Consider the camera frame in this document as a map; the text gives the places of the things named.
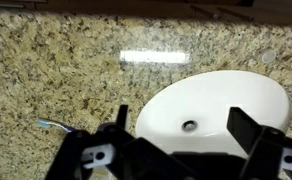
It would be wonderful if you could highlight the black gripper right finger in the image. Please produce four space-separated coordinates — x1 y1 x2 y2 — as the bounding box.
226 106 292 180

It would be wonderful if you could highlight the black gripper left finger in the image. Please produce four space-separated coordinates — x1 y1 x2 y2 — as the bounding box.
45 104 200 180

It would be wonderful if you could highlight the blue and white toothbrush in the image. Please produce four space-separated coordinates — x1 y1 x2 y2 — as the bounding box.
37 118 74 134

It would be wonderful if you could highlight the white oval sink basin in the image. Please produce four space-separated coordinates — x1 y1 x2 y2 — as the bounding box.
134 69 292 158

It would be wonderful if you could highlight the metal sink drain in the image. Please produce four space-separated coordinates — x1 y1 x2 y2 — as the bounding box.
181 119 198 132

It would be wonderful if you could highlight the beige vanity cabinet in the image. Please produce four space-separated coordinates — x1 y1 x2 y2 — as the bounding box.
0 0 292 25

